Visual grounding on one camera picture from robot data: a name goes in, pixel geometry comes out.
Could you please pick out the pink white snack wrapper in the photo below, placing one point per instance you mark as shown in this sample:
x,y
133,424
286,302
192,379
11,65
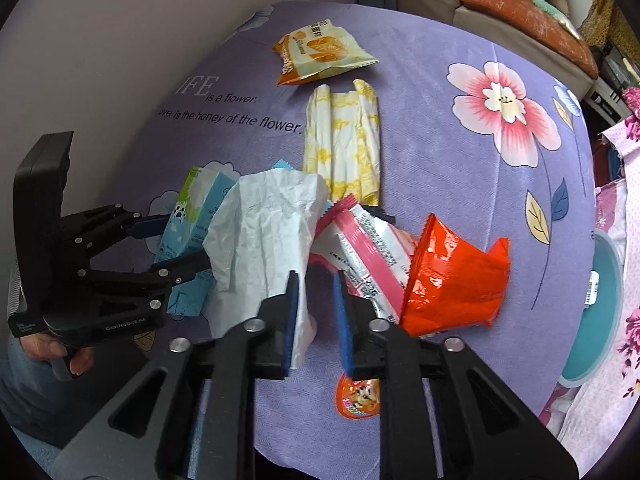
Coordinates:
x,y
374,255

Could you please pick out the red leather cushion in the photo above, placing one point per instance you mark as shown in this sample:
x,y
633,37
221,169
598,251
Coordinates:
x,y
523,28

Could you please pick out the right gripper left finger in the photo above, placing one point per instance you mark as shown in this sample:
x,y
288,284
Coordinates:
x,y
208,399

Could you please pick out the teal round trash bin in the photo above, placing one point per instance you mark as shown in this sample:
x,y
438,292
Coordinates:
x,y
601,315

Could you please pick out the orange cream biscuit packet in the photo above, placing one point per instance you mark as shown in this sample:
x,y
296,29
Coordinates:
x,y
318,51

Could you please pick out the red orange foil bag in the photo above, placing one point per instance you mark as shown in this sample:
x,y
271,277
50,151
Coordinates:
x,y
452,284

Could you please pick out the beige sofa armchair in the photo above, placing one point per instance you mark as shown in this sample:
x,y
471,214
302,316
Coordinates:
x,y
443,11

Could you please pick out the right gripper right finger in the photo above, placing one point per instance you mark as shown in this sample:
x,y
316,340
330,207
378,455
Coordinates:
x,y
374,348

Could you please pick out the blue white milk wrapper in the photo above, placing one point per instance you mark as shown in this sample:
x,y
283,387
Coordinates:
x,y
200,197

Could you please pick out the yellow white wrapper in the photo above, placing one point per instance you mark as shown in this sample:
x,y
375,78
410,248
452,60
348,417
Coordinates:
x,y
343,142

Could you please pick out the white paper wrapper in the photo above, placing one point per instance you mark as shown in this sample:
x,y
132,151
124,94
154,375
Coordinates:
x,y
262,231

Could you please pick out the person's left hand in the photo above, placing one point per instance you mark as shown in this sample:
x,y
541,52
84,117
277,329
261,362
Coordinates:
x,y
43,347

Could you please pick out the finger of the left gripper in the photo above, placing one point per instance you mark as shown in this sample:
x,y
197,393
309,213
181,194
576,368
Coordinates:
x,y
145,225
176,271

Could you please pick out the purple floral bed sheet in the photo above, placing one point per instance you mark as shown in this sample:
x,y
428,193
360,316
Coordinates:
x,y
470,132

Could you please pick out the black stereo device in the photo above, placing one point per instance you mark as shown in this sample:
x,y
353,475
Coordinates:
x,y
616,74

